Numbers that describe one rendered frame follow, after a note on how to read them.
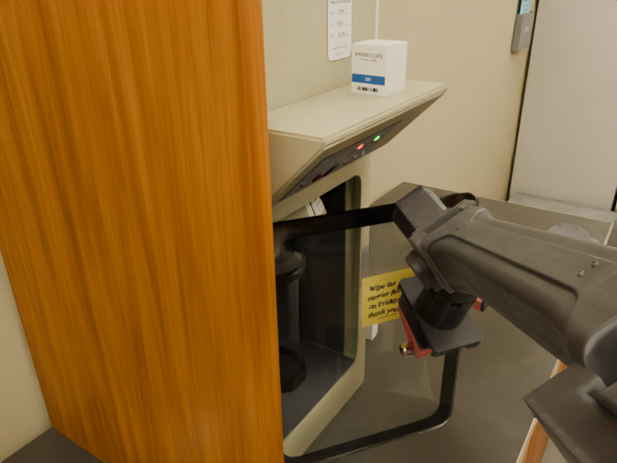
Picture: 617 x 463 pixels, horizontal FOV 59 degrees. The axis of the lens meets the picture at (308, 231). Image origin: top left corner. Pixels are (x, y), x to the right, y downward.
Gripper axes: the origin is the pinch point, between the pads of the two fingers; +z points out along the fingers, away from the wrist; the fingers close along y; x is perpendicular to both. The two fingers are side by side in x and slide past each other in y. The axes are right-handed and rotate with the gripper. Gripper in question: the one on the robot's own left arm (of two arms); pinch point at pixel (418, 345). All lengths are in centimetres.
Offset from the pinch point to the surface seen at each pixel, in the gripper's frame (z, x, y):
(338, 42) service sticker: -25.1, -4.2, -31.8
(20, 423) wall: 36, -56, -19
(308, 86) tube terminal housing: -22.9, -9.9, -26.2
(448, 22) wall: 39, 95, -141
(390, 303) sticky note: -2.1, -2.0, -5.8
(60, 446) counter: 36, -50, -13
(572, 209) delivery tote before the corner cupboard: 158, 217, -125
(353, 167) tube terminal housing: -7.3, -0.3, -26.6
